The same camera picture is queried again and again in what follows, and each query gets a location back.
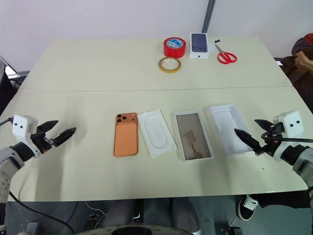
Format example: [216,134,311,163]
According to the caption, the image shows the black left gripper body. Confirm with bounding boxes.
[30,132,56,155]

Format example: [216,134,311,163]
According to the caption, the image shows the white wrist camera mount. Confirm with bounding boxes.
[11,114,42,159]
[272,111,306,162]

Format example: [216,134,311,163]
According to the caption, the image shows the white box with brown interior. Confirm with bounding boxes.
[174,110,215,163]

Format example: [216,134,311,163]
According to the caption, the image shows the white moulded insert tray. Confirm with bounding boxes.
[136,109,178,158]

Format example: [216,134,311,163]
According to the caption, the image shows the dark equipment beside table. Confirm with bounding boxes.
[0,56,30,116]

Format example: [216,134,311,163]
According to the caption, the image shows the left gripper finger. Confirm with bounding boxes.
[52,127,77,147]
[36,120,60,134]

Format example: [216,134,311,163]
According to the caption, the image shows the red handled scissors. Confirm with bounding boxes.
[214,43,238,65]

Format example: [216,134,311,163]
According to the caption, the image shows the black sneaker white laces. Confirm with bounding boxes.
[237,194,260,222]

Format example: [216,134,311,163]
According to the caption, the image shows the bystander bare hand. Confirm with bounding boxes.
[294,51,313,72]

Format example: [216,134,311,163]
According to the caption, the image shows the orange smartphone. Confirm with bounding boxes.
[113,112,140,158]

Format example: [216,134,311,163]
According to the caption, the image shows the grey metal rail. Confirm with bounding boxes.
[201,0,216,34]

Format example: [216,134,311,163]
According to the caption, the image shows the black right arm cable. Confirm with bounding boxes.
[260,129,313,148]

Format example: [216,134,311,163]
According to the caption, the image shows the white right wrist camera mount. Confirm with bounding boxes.
[272,111,306,162]

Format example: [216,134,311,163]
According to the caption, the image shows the red tape roll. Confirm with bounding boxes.
[163,37,187,59]

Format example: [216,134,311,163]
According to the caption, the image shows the yellow tape roll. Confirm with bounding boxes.
[157,56,182,74]

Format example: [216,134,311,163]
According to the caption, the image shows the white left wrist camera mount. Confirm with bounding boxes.
[11,114,42,159]

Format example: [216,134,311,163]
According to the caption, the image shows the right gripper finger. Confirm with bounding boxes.
[234,128,262,152]
[254,118,272,132]

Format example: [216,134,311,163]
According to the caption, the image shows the boxed blue smartphone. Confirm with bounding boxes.
[189,32,212,60]

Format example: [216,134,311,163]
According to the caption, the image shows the black trouser leg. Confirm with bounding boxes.
[256,187,313,209]

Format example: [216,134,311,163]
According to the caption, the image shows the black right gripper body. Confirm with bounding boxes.
[254,122,286,156]

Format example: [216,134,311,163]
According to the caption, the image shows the dark red cap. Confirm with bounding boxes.
[291,33,313,55]

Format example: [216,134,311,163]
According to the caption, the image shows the black floor cable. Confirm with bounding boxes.
[8,190,77,235]

